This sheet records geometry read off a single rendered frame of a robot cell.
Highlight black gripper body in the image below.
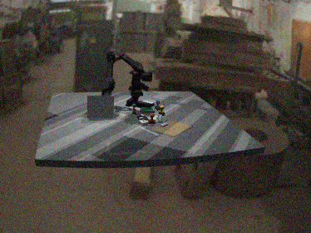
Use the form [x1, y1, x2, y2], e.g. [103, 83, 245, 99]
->
[129, 81, 143, 96]

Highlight tan flat board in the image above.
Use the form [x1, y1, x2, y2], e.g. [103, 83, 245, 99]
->
[151, 121, 192, 137]

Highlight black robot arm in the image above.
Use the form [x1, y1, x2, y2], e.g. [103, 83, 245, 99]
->
[101, 51, 152, 96]

